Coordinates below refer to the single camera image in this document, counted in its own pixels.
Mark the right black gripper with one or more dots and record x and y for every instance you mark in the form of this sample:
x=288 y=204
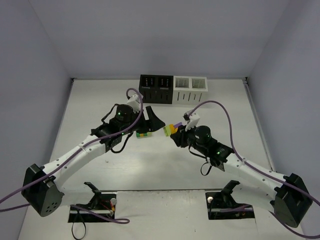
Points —
x=180 y=135

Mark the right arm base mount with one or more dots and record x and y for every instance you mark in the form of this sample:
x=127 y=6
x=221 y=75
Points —
x=222 y=206

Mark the yellow orange lego brick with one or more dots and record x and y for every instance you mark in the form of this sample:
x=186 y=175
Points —
x=172 y=129

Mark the black slotted double container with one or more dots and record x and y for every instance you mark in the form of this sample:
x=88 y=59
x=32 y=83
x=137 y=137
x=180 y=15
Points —
x=156 y=89

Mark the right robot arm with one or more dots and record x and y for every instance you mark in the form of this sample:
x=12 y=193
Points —
x=284 y=196

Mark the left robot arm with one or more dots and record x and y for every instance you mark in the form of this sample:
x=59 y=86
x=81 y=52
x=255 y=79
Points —
x=44 y=185

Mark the purple curved lego top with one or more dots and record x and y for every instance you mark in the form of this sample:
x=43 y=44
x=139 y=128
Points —
x=178 y=124

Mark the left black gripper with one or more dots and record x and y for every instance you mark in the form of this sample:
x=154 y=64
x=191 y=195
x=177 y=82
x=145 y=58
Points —
x=146 y=122

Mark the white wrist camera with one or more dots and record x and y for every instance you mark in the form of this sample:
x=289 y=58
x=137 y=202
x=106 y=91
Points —
x=191 y=120
x=134 y=102

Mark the pale green lego brick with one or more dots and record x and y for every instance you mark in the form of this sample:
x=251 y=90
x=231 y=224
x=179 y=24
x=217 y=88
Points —
x=167 y=130

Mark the white slotted double container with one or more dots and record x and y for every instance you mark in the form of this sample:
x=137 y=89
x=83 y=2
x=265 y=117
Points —
x=189 y=90

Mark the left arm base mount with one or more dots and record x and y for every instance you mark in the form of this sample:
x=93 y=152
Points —
x=102 y=203

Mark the green yellow lego bar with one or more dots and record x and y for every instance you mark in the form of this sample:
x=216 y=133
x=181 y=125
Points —
x=143 y=135

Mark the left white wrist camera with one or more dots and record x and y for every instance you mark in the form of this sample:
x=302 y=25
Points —
x=134 y=102

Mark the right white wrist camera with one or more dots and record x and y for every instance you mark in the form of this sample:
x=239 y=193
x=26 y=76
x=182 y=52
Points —
x=191 y=120

